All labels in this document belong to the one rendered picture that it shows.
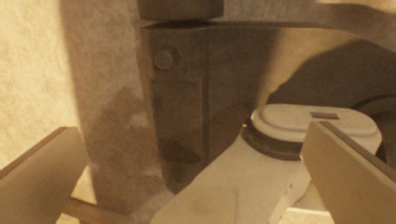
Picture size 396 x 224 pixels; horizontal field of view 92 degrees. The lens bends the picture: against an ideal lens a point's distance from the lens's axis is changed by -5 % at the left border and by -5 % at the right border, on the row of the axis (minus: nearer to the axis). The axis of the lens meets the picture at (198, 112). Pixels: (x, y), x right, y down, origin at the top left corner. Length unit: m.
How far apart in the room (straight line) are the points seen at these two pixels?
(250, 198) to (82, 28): 0.71
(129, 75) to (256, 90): 0.45
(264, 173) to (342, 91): 0.28
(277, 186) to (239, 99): 0.24
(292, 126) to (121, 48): 0.57
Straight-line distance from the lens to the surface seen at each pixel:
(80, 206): 1.46
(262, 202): 0.29
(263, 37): 0.45
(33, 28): 0.95
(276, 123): 0.35
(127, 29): 0.71
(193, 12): 0.43
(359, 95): 0.54
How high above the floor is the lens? 0.61
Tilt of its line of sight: 59 degrees down
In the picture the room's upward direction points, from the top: 158 degrees counter-clockwise
